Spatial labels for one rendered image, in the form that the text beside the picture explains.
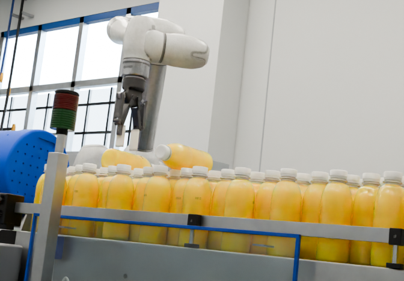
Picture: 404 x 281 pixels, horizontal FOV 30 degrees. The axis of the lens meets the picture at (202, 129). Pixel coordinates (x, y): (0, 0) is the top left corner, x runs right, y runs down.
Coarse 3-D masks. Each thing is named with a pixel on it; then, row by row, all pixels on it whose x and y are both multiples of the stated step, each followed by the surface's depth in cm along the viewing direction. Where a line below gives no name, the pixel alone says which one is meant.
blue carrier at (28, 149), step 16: (0, 144) 240; (16, 144) 237; (32, 144) 242; (48, 144) 248; (0, 160) 235; (16, 160) 236; (32, 160) 242; (0, 176) 234; (16, 176) 236; (32, 176) 242; (0, 192) 236; (16, 192) 236; (32, 192) 242
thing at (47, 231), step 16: (48, 160) 190; (64, 160) 190; (48, 176) 189; (64, 176) 190; (48, 192) 188; (48, 208) 186; (48, 224) 185; (48, 240) 185; (48, 256) 185; (32, 272) 185; (48, 272) 185
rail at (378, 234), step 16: (16, 208) 217; (32, 208) 214; (64, 208) 207; (80, 208) 204; (96, 208) 200; (208, 224) 180; (224, 224) 177; (240, 224) 175; (256, 224) 173; (272, 224) 170; (288, 224) 168; (304, 224) 166; (320, 224) 164; (336, 224) 162; (368, 240) 157; (384, 240) 155
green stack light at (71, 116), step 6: (54, 108) 191; (60, 108) 190; (54, 114) 190; (60, 114) 189; (66, 114) 190; (72, 114) 191; (54, 120) 190; (60, 120) 189; (66, 120) 189; (72, 120) 191; (54, 126) 189; (60, 126) 189; (66, 126) 189; (72, 126) 191
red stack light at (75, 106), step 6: (54, 96) 192; (60, 96) 190; (66, 96) 190; (72, 96) 191; (54, 102) 191; (60, 102) 190; (66, 102) 190; (72, 102) 191; (78, 102) 193; (66, 108) 190; (72, 108) 191
